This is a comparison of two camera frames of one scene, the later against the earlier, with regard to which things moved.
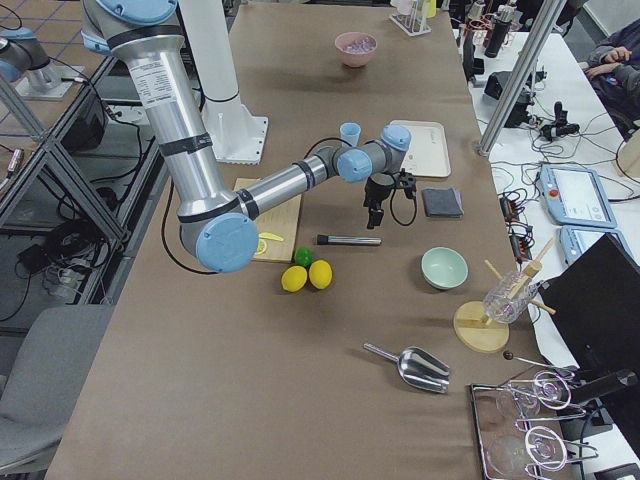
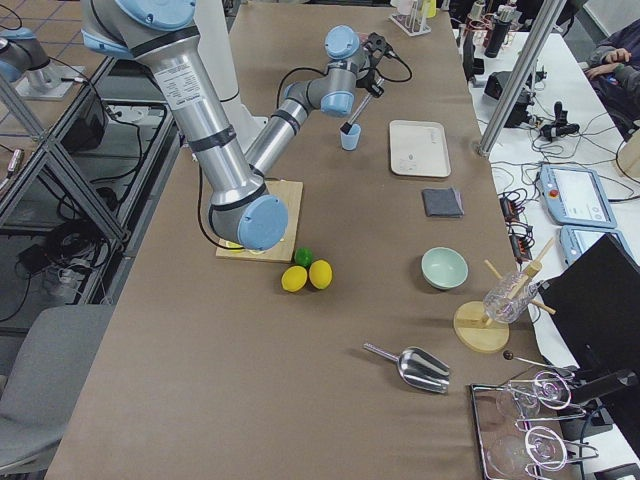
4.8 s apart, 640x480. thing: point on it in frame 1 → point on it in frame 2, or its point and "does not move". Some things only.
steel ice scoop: [419, 367] does not move
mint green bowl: [444, 268] does not move
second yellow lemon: [321, 274] does not move
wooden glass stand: [475, 331] does not move
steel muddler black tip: [348, 240] → [347, 127]
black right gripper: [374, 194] → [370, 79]
